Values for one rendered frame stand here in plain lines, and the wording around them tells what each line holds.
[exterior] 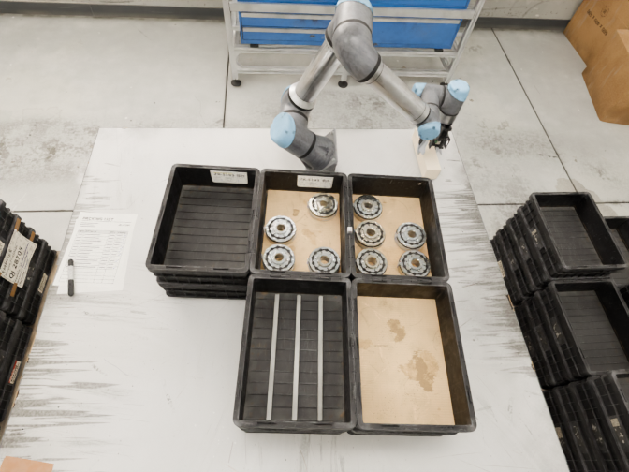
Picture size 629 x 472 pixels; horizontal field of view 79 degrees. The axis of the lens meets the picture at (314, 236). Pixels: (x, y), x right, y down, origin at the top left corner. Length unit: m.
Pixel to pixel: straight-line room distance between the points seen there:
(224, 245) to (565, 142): 2.78
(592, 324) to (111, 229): 2.05
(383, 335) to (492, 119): 2.43
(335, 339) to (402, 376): 0.22
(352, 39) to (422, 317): 0.84
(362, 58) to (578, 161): 2.43
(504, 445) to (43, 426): 1.33
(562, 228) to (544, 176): 1.01
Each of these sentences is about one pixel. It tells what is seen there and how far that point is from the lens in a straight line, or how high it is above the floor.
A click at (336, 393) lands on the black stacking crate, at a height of 0.83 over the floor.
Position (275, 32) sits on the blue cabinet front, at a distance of 2.95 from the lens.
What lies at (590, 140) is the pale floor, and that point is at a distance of 3.62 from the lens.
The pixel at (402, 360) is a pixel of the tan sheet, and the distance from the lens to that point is 1.19.
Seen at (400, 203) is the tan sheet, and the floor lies 0.83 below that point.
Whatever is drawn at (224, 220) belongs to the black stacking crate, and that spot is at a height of 0.83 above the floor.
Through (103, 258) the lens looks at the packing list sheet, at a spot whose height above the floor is 0.70.
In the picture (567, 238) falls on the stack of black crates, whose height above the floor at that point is 0.49.
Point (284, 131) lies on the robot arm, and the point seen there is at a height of 0.95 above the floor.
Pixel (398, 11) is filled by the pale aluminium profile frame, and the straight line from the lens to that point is 2.95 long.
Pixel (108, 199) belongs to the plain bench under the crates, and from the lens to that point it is 1.68.
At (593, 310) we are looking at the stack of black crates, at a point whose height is 0.38.
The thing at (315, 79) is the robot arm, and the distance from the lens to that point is 1.42.
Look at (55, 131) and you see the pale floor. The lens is 3.16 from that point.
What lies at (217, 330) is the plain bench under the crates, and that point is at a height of 0.70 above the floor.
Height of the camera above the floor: 1.95
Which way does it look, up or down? 59 degrees down
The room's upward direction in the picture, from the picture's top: 8 degrees clockwise
